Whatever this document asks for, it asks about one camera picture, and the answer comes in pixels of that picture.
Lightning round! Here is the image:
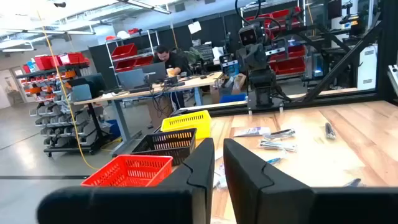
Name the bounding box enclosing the white paper sign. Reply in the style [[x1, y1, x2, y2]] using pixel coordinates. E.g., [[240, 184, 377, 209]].
[[187, 21, 203, 35]]

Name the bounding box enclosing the red plastic basket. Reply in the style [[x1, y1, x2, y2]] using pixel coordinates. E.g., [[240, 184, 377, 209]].
[[80, 154, 174, 188]]

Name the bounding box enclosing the yellow plastic basket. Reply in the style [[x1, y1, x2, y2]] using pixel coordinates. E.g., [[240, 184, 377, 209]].
[[160, 110, 213, 141]]

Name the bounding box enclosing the dark razor packet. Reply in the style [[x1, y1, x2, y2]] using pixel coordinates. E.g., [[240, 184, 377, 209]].
[[324, 121, 337, 140]]

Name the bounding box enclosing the clear white packet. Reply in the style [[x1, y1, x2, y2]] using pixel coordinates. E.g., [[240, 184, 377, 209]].
[[213, 155, 228, 190]]

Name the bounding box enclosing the yellow cable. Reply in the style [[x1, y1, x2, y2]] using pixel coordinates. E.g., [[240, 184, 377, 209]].
[[36, 11, 123, 171]]

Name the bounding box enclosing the shelf rack with small bins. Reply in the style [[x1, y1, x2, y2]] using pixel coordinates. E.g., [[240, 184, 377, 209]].
[[14, 52, 108, 157]]

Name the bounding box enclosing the grey laptop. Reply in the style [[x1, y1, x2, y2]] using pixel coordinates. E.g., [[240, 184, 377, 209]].
[[116, 68, 147, 91], [140, 61, 169, 84]]

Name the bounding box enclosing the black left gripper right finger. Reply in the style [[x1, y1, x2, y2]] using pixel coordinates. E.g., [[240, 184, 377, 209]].
[[223, 138, 398, 224]]

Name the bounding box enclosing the white toothpaste tube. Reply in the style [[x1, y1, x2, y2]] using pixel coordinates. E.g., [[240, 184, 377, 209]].
[[233, 126, 272, 138]]

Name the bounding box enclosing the blue plastic bin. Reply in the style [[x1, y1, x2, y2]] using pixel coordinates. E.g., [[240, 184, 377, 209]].
[[218, 93, 248, 105]]

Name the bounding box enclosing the wooden desk with grey legs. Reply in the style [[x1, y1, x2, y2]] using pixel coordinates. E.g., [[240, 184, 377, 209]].
[[73, 71, 224, 158]]

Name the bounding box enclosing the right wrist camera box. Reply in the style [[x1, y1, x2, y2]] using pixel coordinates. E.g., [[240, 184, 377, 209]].
[[238, 24, 264, 47]]

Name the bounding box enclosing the black plastic basket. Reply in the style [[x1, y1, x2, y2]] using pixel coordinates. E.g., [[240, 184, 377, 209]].
[[130, 128, 198, 167]]

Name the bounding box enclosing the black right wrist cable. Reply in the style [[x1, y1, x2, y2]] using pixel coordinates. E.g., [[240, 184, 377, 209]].
[[234, 0, 283, 40]]

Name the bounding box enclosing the black monitor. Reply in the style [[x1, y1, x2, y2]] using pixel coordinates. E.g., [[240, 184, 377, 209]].
[[66, 72, 108, 103]]

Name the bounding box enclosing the white cabinet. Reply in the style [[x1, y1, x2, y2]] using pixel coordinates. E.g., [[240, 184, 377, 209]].
[[356, 44, 379, 91]]

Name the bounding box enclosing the blue handled razor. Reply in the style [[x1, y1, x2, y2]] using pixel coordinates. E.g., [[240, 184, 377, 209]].
[[343, 177, 362, 188]]

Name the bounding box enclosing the clear razor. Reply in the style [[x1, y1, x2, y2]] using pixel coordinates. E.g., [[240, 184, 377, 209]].
[[263, 128, 296, 141], [257, 139, 299, 153]]

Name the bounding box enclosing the cardboard box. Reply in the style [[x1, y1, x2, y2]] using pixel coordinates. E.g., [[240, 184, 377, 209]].
[[231, 72, 248, 95]]

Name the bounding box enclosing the person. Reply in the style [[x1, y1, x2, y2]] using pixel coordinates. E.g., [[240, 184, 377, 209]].
[[151, 45, 192, 78]]

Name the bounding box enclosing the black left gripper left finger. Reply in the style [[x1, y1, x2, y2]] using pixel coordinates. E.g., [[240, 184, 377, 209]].
[[36, 138, 215, 224]]

